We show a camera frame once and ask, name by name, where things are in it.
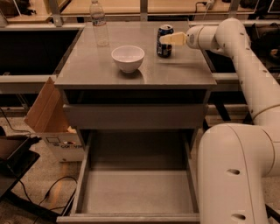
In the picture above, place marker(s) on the grey drawer cabinet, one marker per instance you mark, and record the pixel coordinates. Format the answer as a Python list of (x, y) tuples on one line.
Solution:
[(92, 67)]

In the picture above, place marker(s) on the cardboard box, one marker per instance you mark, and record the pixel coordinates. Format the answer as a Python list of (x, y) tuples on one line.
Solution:
[(47, 119)]

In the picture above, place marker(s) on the white bowl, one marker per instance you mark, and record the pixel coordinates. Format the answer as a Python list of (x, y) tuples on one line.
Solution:
[(128, 58)]

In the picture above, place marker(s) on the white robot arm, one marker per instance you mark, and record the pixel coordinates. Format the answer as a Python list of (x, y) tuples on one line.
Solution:
[(232, 157)]

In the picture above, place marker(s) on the grey top drawer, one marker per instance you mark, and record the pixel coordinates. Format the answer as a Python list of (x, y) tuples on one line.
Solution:
[(134, 109)]

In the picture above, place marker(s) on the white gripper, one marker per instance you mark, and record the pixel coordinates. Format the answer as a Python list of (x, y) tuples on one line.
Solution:
[(192, 38)]

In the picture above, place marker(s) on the dark pepsi can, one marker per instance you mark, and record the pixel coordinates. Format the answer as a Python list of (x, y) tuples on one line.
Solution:
[(164, 51)]

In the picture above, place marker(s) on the clear plastic water bottle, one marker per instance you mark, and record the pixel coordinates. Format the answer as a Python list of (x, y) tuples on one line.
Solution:
[(99, 23)]

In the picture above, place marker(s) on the black chair at left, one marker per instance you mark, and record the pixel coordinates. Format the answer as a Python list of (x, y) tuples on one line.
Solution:
[(16, 159)]

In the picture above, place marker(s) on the open grey middle drawer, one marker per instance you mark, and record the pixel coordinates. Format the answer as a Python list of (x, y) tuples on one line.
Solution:
[(135, 178)]

